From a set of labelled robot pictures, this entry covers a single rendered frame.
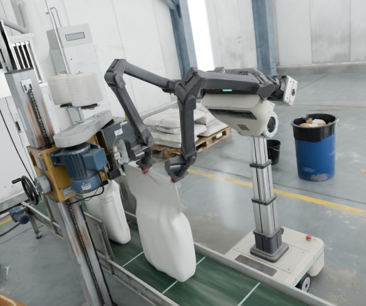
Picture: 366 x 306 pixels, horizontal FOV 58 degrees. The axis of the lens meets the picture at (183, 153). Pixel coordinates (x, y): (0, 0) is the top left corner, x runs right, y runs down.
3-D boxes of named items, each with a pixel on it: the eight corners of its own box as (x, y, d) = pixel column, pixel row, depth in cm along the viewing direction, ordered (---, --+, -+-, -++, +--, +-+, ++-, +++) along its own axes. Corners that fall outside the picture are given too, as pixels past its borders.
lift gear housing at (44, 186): (53, 192, 186) (47, 175, 182) (44, 197, 183) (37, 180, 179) (45, 189, 193) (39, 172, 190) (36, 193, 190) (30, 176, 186)
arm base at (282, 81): (272, 76, 158) (267, 101, 158) (264, 71, 152) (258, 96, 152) (289, 76, 152) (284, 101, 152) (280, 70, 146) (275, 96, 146)
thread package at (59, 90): (83, 99, 194) (75, 71, 188) (61, 106, 185) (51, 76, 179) (72, 99, 204) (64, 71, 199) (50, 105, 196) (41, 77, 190)
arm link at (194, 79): (196, 76, 118) (183, 62, 124) (182, 107, 127) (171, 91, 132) (278, 84, 144) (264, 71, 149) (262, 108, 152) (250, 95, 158)
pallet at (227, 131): (231, 133, 563) (230, 125, 558) (184, 160, 486) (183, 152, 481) (196, 129, 619) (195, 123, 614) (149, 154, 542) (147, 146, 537)
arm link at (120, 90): (121, 71, 158) (109, 70, 166) (112, 77, 156) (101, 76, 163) (156, 140, 182) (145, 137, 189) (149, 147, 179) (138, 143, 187)
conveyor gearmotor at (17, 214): (36, 221, 333) (31, 208, 328) (21, 228, 324) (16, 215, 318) (25, 213, 354) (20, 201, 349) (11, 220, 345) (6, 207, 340)
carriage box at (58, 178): (109, 179, 205) (95, 132, 194) (58, 204, 184) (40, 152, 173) (89, 172, 222) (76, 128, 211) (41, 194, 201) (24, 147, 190)
